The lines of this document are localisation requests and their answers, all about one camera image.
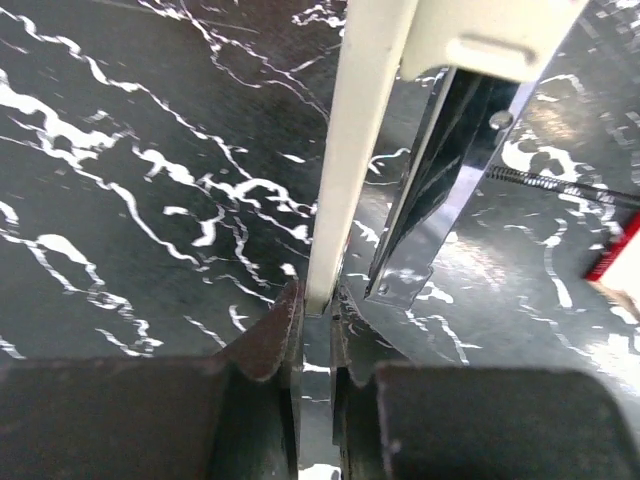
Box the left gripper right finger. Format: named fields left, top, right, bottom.
left=330, top=287, right=639, bottom=479

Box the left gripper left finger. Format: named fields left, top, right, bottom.
left=1, top=281, right=304, bottom=479

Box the red white staple box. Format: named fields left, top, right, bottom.
left=585, top=213, right=639, bottom=320

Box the beige stapler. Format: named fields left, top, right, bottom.
left=304, top=0, right=640, bottom=317

